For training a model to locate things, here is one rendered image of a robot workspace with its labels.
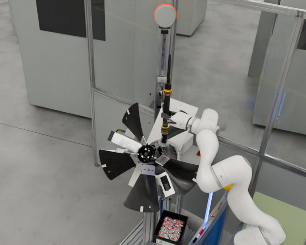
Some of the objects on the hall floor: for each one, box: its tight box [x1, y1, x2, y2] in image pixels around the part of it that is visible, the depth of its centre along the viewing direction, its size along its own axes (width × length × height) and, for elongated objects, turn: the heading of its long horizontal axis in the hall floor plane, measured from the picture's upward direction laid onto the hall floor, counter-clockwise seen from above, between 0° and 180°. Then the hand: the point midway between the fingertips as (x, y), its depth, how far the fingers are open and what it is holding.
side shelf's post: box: [175, 194, 183, 214], centre depth 297 cm, size 4×4×83 cm
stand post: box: [142, 212, 157, 245], centre depth 265 cm, size 4×9×91 cm, turn 52°
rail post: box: [217, 204, 229, 245], centre depth 261 cm, size 4×4×78 cm
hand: (166, 114), depth 193 cm, fingers closed on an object, 4 cm apart
